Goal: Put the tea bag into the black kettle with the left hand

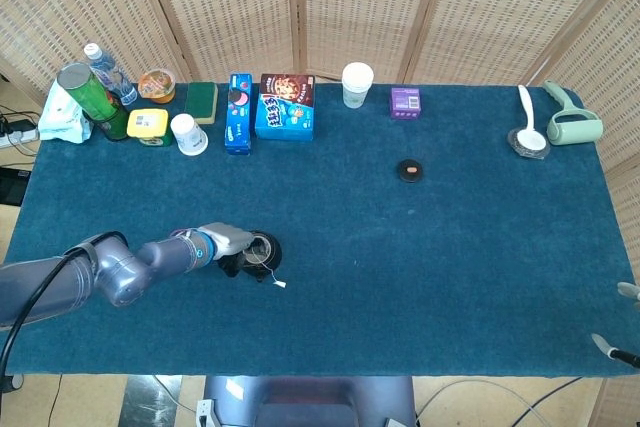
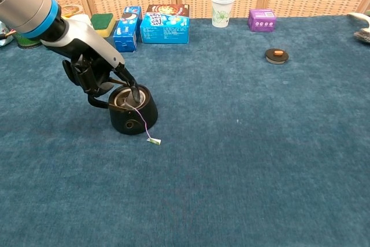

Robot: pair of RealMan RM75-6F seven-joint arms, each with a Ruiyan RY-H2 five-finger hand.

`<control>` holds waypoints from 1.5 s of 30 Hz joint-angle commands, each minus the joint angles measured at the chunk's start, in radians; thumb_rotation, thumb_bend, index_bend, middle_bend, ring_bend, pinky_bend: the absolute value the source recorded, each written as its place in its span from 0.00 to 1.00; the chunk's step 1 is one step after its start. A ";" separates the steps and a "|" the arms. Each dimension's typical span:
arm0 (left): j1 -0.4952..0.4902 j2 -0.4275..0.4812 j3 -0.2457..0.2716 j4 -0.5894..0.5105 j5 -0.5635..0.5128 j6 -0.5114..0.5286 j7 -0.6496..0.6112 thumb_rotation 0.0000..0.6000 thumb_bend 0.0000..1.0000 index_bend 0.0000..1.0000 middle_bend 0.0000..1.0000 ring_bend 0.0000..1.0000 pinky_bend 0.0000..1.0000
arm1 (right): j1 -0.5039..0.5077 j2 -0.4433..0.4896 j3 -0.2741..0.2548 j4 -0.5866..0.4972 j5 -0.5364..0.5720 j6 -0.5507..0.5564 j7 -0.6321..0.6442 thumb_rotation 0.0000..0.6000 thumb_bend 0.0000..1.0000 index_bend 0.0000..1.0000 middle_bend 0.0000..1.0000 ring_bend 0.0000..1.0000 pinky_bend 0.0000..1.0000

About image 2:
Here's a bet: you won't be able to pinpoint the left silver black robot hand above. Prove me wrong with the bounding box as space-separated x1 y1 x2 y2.
40 14 141 104

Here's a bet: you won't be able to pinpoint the grey pyramid tea bag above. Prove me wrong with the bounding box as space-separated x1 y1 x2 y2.
121 96 162 146

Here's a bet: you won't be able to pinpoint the black cast iron teapot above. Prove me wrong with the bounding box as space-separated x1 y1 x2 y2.
87 78 159 136

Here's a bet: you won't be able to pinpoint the green and yellow sponge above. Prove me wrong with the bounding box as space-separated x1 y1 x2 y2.
90 12 117 39

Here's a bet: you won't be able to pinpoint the blue Oreo box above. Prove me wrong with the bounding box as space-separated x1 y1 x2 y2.
113 6 143 53

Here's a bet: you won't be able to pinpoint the black mesh pen holder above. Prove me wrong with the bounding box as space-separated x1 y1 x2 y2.
11 31 43 50

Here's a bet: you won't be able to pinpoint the blue chocolate cookie box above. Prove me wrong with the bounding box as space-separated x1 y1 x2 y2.
139 3 191 45

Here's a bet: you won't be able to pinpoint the white wet wipes pack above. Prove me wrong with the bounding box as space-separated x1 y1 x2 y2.
0 21 14 47

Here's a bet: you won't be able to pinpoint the stacked flower print paper cups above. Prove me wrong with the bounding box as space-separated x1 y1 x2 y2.
210 0 237 28

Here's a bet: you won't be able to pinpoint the small purple box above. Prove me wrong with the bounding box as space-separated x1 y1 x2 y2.
247 8 278 33

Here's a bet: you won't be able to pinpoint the blue carpet table cloth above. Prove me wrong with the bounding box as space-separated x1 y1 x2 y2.
0 14 370 247

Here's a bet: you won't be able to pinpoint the black lid with orange knob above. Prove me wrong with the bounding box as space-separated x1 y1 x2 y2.
265 47 290 65

